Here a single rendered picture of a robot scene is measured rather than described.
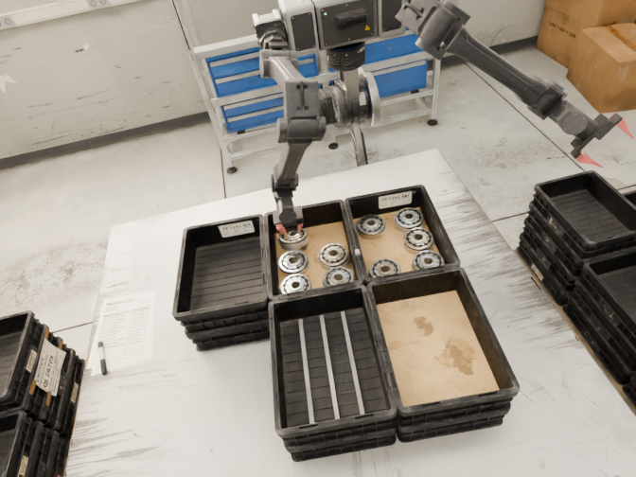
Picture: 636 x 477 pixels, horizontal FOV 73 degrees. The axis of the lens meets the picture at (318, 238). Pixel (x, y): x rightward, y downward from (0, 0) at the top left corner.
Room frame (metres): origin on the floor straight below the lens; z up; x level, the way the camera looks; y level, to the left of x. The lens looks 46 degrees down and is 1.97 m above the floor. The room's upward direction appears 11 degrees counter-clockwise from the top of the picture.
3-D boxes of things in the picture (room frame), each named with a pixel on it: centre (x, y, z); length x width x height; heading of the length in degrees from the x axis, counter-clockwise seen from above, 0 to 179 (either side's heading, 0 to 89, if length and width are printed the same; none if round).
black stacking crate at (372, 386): (0.59, 0.04, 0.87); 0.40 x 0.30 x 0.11; 179
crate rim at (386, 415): (0.59, 0.04, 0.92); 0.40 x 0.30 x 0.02; 179
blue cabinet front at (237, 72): (2.85, 0.14, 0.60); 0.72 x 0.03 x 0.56; 94
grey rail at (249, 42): (2.91, -0.26, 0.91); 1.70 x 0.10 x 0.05; 94
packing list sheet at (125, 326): (0.96, 0.77, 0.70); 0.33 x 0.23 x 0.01; 4
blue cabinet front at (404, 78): (2.91, -0.66, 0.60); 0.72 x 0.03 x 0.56; 94
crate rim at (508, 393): (0.58, -0.26, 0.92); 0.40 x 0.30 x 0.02; 179
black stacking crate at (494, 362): (0.58, -0.26, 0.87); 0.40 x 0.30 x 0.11; 179
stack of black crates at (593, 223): (1.23, -1.19, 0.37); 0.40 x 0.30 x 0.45; 4
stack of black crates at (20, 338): (1.02, 1.40, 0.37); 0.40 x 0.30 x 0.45; 4
